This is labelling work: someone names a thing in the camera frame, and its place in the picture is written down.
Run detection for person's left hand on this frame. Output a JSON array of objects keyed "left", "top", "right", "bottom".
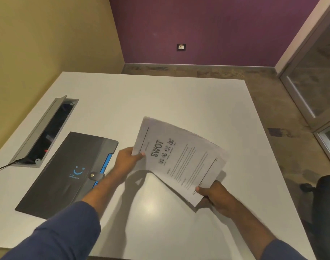
[{"left": 113, "top": 147, "right": 146, "bottom": 178}]

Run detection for person's right hand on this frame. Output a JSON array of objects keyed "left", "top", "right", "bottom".
[{"left": 195, "top": 180, "right": 241, "bottom": 218}]

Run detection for printed white paper sheets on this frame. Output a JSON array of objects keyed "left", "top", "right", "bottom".
[{"left": 131, "top": 116, "right": 230, "bottom": 207}]

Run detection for person's right forearm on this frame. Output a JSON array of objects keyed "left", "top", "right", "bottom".
[{"left": 227, "top": 200, "right": 309, "bottom": 260}]

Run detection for person's left forearm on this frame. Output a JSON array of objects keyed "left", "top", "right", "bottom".
[{"left": 0, "top": 170, "right": 122, "bottom": 260}]

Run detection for dark grey document folder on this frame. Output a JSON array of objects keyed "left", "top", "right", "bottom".
[{"left": 14, "top": 131, "right": 119, "bottom": 220}]

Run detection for black office chair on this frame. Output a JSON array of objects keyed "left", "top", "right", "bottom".
[{"left": 300, "top": 175, "right": 330, "bottom": 260}]

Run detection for grey desk cable box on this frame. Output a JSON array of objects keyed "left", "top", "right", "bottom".
[{"left": 9, "top": 95, "right": 79, "bottom": 168}]

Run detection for black cable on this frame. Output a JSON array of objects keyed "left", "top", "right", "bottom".
[{"left": 0, "top": 158, "right": 26, "bottom": 174}]

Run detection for glass door with metal frame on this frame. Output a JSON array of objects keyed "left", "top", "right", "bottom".
[{"left": 279, "top": 0, "right": 330, "bottom": 171}]

